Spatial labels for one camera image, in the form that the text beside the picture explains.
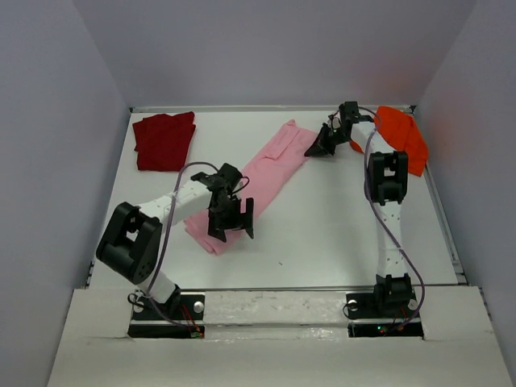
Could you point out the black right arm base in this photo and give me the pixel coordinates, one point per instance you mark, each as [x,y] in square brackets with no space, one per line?
[384,311]

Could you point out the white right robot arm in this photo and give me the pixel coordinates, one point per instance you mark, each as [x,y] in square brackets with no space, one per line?
[385,178]

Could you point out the orange t shirt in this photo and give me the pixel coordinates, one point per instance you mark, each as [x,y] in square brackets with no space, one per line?
[397,132]

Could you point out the aluminium table front rail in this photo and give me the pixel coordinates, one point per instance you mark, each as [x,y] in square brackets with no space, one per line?
[306,288]

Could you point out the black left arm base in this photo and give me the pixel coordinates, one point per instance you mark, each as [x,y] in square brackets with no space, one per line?
[182,318]

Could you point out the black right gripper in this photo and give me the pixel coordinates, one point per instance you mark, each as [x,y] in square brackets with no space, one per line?
[330,135]

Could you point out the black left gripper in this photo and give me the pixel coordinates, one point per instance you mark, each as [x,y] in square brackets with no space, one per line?
[230,218]

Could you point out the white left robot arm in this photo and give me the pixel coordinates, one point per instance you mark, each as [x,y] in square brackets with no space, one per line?
[136,236]

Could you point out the dark red folded t shirt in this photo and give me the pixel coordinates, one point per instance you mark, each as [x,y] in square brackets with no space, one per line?
[162,141]

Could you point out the pink t shirt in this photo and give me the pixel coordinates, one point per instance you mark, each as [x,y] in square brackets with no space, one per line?
[269,170]

